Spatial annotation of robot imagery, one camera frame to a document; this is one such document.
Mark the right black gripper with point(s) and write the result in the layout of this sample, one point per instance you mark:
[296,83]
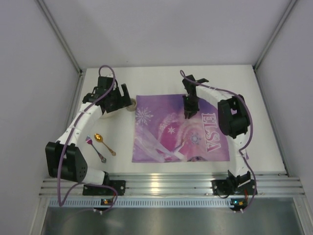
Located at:
[190,107]

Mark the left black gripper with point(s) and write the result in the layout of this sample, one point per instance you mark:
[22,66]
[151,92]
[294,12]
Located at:
[121,98]

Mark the small beige cup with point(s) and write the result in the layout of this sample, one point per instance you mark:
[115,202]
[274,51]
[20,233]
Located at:
[133,105]

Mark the cream round plate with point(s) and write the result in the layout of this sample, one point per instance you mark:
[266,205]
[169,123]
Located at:
[108,115]

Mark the purple Elsa placemat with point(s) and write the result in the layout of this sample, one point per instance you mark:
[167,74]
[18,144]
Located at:
[163,135]

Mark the gold spoon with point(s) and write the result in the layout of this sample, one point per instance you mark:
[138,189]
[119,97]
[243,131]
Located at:
[99,138]

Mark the iridescent purple fork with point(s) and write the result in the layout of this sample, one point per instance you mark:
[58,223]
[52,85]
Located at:
[89,141]

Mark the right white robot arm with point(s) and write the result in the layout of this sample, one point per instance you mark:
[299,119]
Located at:
[233,120]

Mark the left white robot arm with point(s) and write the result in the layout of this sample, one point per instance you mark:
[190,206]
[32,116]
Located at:
[64,157]

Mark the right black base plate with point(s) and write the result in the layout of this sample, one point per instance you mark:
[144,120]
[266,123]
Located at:
[227,188]

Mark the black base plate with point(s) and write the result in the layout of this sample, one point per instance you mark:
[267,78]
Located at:
[227,188]
[115,187]

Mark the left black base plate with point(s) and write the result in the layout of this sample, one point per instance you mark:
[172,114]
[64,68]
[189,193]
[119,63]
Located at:
[115,187]

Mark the aluminium mounting rail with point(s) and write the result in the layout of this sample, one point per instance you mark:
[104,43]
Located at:
[200,185]

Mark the perforated cable duct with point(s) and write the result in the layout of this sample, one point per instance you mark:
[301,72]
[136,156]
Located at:
[155,203]

